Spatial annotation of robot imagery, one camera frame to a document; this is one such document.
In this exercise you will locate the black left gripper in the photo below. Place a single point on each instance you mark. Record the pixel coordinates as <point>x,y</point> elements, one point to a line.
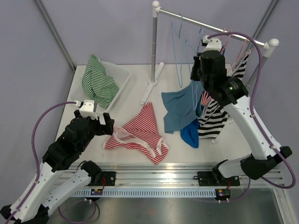
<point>106,129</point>

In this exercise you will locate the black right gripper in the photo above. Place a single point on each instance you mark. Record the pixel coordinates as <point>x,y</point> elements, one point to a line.
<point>197,63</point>

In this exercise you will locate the light blue wire hanger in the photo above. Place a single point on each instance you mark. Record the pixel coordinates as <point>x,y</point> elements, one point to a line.
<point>177,50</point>

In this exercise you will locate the green white striped tank top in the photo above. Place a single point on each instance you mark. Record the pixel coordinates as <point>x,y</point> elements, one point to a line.
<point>97,84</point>

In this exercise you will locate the red white striped tank top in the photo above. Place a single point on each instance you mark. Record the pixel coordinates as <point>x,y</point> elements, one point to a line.
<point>140,133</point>

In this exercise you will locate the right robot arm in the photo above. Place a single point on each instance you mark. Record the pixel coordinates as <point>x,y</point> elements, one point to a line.
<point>232,96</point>

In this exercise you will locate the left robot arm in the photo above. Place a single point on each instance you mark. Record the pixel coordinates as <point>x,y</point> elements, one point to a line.
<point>38,202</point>

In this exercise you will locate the grey blue tank top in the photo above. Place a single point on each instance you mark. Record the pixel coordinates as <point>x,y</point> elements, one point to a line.
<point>183,107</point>

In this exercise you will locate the black white striped tank top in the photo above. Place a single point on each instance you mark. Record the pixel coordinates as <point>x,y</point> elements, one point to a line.
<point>213,118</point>

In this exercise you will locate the bright blue tank top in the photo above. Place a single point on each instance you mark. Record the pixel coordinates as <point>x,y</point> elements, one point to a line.
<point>189,134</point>

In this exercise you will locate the white plastic perforated basket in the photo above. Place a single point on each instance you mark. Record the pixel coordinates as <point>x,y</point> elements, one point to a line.
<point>120,75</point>

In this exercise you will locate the metal clothes rack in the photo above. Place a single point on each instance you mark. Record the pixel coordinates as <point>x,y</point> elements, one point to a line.
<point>234,15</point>

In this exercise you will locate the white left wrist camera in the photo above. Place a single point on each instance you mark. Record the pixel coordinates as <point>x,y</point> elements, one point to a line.
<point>87,108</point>

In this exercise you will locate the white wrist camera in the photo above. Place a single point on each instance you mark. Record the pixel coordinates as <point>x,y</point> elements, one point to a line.
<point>211,44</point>
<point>87,108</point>

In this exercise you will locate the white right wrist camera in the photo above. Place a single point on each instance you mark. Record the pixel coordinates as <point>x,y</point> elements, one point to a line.
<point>211,44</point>

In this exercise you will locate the aluminium mounting rail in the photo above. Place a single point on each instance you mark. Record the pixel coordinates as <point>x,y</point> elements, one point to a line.
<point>165,175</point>

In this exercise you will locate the white slotted cable duct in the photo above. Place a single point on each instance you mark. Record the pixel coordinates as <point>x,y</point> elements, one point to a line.
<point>147,193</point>

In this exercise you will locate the metal corner frame post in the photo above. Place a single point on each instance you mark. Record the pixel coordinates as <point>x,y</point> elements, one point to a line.
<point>46,16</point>

